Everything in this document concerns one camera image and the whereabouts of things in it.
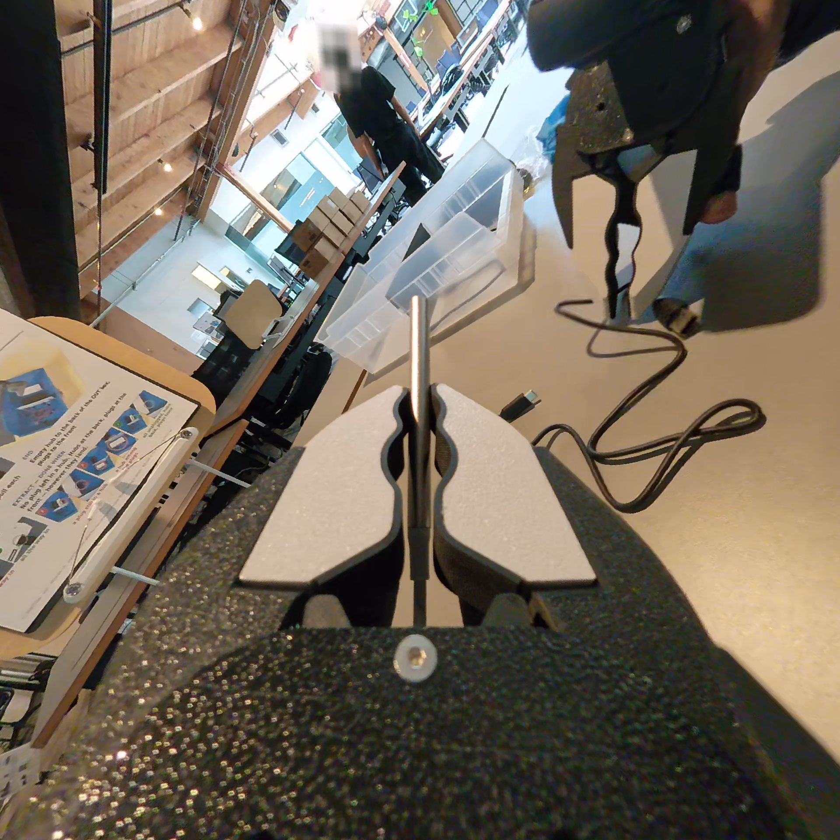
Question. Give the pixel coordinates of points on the hanging green plant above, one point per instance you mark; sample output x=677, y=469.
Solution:
x=420, y=13

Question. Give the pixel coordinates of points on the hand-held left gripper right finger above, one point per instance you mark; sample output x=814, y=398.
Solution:
x=505, y=505

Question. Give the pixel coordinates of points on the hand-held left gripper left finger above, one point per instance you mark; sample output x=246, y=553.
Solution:
x=328, y=505

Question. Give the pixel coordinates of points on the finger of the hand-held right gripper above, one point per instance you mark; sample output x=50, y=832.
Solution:
x=617, y=197
x=666, y=223

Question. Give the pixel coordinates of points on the blue crumpled glove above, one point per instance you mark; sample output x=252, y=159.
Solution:
x=554, y=124

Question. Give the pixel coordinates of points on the clear plastic bin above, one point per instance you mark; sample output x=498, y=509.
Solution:
x=446, y=262

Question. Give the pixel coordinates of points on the person's right hand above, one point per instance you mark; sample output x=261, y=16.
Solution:
x=722, y=208

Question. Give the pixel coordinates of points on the white document stand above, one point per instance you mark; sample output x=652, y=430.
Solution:
x=131, y=512

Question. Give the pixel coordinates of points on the stack of cardboard boxes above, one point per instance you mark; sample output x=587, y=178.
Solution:
x=328, y=229

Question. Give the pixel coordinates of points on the rounded beige board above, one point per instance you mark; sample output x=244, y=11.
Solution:
x=253, y=315

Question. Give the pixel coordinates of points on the instruction sheet on stand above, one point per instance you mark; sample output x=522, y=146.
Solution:
x=79, y=472

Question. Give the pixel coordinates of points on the white usb hub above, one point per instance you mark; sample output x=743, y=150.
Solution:
x=418, y=407

